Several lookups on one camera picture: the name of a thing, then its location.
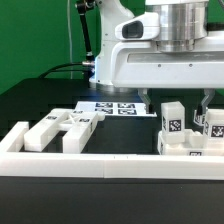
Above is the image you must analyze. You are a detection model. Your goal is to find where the white chair seat part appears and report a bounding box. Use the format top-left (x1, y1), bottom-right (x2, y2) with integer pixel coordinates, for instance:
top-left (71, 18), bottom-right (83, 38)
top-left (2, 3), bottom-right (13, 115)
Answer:
top-left (157, 129), bottom-right (224, 156)

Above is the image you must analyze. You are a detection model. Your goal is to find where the white tag sheet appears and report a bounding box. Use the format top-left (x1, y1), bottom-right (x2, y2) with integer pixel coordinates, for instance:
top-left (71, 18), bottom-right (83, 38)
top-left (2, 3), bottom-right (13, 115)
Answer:
top-left (75, 101), bottom-right (157, 117)

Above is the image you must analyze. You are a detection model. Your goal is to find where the black jointed camera mount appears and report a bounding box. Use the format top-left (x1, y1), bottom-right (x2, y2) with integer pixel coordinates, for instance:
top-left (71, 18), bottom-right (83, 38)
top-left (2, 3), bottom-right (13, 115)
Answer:
top-left (75, 0), bottom-right (96, 62)

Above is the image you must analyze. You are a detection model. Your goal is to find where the black cable bundle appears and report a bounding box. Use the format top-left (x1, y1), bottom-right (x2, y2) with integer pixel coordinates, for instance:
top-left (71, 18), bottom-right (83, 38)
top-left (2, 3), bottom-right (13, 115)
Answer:
top-left (38, 61), bottom-right (98, 80)

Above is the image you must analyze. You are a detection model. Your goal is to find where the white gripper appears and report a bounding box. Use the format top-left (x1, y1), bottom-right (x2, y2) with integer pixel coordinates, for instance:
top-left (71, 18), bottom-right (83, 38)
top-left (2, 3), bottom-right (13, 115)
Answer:
top-left (111, 34), bottom-right (224, 116)

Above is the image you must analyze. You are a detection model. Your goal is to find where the white U-shaped fence frame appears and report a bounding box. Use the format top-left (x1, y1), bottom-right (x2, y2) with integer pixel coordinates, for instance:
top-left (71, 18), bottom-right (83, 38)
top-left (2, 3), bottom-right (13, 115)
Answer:
top-left (0, 122), bottom-right (224, 180)

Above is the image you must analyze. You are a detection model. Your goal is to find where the white chair back frame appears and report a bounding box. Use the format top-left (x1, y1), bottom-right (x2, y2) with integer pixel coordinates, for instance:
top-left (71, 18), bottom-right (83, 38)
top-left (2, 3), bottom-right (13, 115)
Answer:
top-left (24, 108), bottom-right (105, 154)

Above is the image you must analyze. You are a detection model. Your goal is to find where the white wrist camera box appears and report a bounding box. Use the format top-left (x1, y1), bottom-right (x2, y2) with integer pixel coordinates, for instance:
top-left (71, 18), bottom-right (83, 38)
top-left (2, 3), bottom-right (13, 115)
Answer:
top-left (115, 12), bottom-right (160, 41)

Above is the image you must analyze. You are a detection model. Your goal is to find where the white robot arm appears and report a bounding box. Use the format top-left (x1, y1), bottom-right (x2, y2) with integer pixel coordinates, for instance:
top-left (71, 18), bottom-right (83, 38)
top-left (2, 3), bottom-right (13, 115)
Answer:
top-left (90, 0), bottom-right (224, 115)

